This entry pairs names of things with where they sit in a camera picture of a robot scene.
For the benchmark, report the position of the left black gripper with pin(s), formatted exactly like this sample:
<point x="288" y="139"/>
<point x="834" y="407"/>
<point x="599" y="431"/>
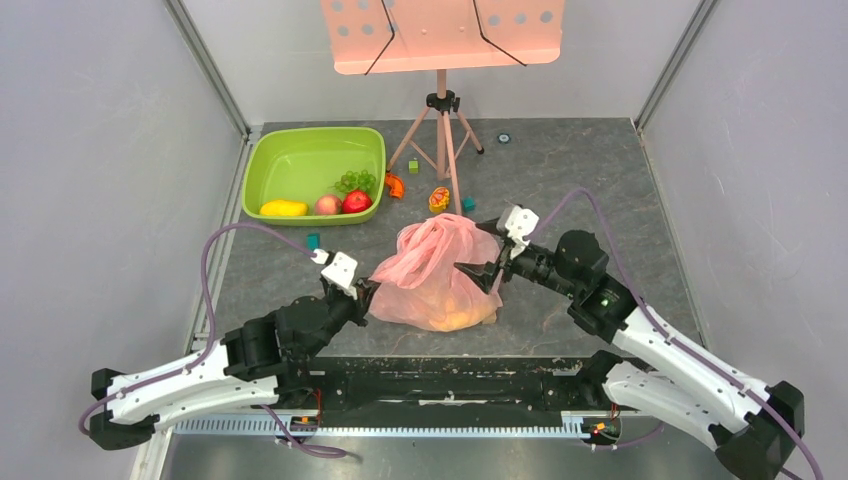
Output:
<point x="359" y="317"/>

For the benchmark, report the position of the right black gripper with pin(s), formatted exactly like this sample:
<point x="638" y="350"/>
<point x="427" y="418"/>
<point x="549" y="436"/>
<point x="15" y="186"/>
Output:
<point x="500" y="263"/>

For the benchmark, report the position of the pink plastic bag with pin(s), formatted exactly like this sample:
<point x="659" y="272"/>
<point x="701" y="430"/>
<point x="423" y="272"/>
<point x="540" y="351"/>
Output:
<point x="417" y="278"/>

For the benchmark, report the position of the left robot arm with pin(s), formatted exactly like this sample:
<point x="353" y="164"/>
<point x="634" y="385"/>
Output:
<point x="265" y="362"/>

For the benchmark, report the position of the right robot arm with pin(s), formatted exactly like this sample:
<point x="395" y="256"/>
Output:
<point x="751" y="427"/>

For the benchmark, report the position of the yellow fruit in bag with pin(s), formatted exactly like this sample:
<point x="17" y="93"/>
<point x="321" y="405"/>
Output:
<point x="462" y="311"/>

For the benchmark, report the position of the red fake apple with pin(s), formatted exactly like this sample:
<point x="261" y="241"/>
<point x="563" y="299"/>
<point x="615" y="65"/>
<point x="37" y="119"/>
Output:
<point x="357" y="201"/>

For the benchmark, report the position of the pink fake peach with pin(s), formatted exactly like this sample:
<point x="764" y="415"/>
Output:
<point x="328" y="204"/>

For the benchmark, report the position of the green fake grapes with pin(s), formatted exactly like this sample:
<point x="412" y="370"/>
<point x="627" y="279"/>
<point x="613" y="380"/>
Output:
<point x="356" y="180"/>

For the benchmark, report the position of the yellow fake mango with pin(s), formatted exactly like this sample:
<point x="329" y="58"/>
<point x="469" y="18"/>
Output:
<point x="284" y="208"/>

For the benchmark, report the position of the teal cube near stand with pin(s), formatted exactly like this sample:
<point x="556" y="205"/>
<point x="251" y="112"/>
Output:
<point x="468" y="204"/>

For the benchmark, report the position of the yellow butterfly toy block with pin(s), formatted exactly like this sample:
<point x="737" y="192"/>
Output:
<point x="439" y="200"/>

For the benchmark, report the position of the teal cube near basin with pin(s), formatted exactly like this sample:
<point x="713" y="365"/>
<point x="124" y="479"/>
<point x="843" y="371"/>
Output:
<point x="313" y="241"/>

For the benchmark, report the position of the orange arch toy block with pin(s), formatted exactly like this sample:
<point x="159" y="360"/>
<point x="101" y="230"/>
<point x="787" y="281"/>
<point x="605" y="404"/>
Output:
<point x="395" y="185"/>

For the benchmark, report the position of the green plastic basin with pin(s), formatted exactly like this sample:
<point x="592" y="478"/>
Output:
<point x="302" y="164"/>

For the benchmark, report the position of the pink music stand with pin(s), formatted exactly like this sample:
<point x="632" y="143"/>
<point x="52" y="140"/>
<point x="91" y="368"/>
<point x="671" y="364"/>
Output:
<point x="378" y="37"/>

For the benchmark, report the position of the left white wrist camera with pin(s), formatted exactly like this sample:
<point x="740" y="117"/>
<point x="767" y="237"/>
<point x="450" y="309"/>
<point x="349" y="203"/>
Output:
<point x="338" y="269"/>

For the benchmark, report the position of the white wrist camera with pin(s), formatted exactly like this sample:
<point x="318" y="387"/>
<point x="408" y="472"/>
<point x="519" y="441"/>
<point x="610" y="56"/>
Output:
<point x="516" y="224"/>
<point x="338" y="269"/>

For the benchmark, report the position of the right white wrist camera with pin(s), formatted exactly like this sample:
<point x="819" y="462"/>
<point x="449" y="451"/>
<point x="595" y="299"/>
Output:
<point x="516" y="224"/>

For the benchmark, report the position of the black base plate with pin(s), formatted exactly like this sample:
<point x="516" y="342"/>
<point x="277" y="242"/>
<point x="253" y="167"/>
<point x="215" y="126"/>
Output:
<point x="451" y="392"/>

